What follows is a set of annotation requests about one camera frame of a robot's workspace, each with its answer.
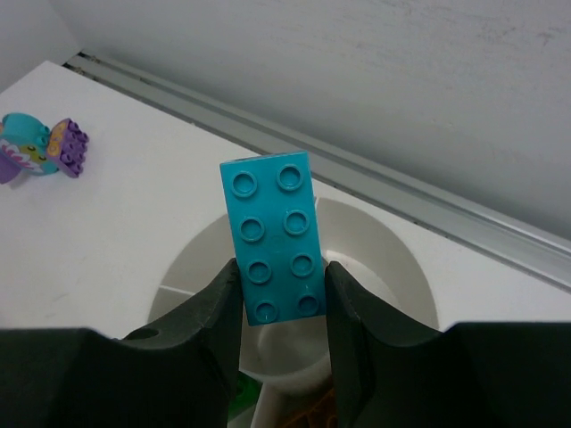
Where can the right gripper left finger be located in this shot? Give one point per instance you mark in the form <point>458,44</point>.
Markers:
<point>178,371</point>

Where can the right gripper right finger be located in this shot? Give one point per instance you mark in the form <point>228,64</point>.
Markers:
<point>390,370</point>

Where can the green lego brick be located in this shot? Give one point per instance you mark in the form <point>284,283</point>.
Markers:
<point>247,394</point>

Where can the orange brown lego piece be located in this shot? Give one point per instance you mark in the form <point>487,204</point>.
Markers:
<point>320,414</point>

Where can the teal lego brick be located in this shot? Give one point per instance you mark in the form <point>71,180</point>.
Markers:
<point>273,222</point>

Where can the teal purple butterfly lego cluster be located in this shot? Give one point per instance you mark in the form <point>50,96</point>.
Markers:
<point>27,145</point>

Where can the aluminium frame rail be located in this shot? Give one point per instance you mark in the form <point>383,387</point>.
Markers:
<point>510,241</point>

